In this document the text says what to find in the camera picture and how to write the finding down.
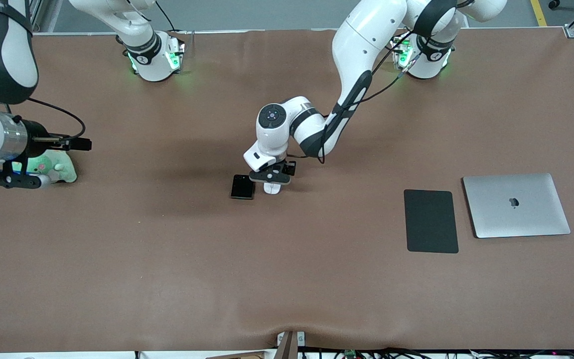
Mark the small green circuit board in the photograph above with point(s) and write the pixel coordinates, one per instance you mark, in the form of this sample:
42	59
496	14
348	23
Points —
350	354

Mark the green dinosaur plush toy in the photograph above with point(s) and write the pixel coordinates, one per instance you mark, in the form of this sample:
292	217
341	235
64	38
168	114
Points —
63	172

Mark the black mouse pad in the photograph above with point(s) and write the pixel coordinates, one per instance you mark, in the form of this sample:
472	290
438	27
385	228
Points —
431	222

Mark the white computer mouse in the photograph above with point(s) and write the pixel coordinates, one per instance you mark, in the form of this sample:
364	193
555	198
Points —
272	190

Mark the grey bracket with brown post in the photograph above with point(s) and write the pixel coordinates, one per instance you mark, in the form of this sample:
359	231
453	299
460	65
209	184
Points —
289	344

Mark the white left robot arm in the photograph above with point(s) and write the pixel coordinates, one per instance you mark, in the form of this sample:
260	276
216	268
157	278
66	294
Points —
361	45

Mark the black flip phone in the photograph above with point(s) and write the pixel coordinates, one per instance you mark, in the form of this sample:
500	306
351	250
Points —
241	189

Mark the brown table cover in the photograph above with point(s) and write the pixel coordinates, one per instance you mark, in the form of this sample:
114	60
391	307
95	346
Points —
287	279

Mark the black caster wheel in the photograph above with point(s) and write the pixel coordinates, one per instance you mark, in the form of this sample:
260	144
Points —
554	4

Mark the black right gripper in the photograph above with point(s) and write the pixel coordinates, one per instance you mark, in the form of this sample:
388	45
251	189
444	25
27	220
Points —
38	136

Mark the silver closed laptop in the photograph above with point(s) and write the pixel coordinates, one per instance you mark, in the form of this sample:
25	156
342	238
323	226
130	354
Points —
516	205

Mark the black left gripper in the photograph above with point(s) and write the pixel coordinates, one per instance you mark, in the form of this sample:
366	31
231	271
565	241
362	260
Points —
290	167

